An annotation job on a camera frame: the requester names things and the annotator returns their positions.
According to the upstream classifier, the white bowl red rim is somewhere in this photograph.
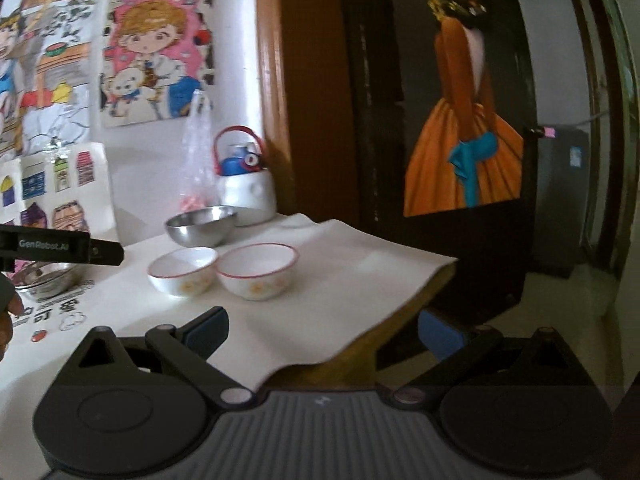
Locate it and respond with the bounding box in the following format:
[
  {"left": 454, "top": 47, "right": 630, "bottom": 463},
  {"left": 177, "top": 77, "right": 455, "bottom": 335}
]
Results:
[
  {"left": 215, "top": 243, "right": 299, "bottom": 301},
  {"left": 146, "top": 247, "right": 218, "bottom": 297}
]

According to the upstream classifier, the deep steel bowl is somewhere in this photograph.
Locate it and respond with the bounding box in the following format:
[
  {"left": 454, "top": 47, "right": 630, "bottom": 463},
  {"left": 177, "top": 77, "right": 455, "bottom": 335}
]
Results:
[{"left": 165, "top": 206, "right": 238, "bottom": 248}]

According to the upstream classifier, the person's left hand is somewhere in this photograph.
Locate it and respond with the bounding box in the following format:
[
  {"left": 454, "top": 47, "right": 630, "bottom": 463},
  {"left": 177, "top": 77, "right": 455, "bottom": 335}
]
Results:
[{"left": 0, "top": 274, "right": 24, "bottom": 360}]

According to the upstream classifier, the shallow steel dish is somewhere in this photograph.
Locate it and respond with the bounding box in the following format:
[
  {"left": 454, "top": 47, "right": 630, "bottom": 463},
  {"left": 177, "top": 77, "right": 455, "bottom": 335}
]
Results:
[{"left": 10, "top": 262, "right": 86, "bottom": 302}]

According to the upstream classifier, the coloured houses drawing sheet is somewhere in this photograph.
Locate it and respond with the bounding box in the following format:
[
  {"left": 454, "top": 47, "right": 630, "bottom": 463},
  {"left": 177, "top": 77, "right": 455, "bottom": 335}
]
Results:
[{"left": 1, "top": 142, "right": 118, "bottom": 240}]

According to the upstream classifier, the clear plastic bag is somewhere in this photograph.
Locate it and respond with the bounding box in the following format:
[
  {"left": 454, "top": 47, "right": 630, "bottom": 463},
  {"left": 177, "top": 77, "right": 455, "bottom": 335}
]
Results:
[{"left": 179, "top": 90, "right": 217, "bottom": 212}]

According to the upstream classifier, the boy with fan drawing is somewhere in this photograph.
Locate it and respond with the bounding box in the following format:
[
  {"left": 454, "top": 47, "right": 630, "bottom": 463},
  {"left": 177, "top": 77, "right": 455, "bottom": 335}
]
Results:
[{"left": 1, "top": 0, "right": 98, "bottom": 159}]

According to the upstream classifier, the white table cloth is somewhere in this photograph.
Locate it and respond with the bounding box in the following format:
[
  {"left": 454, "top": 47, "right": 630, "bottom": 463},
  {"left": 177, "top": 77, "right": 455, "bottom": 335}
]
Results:
[{"left": 1, "top": 214, "right": 454, "bottom": 479}]

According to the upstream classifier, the dark grey appliance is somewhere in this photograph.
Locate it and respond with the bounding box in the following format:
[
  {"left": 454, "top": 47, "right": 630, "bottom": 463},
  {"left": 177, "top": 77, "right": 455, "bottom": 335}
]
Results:
[{"left": 533, "top": 126, "right": 590, "bottom": 278}]

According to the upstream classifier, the girl with puppy drawing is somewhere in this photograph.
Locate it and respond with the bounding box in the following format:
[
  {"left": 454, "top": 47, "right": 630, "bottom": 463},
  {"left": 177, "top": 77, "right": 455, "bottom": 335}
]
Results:
[{"left": 99, "top": 0, "right": 215, "bottom": 128}]

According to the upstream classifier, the white bottle blue lid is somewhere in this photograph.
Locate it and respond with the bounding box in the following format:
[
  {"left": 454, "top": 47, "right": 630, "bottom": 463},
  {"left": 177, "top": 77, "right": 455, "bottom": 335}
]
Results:
[{"left": 213, "top": 125, "right": 277, "bottom": 226}]

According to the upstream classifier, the orange dress lady painting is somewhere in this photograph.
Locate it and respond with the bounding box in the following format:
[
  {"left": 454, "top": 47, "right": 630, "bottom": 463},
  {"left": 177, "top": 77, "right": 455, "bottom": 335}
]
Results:
[{"left": 392, "top": 0, "right": 530, "bottom": 218}]

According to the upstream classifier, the brown wooden door frame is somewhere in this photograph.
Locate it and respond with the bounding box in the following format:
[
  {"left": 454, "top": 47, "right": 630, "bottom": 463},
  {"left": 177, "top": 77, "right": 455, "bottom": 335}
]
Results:
[{"left": 256, "top": 0, "right": 359, "bottom": 226}]

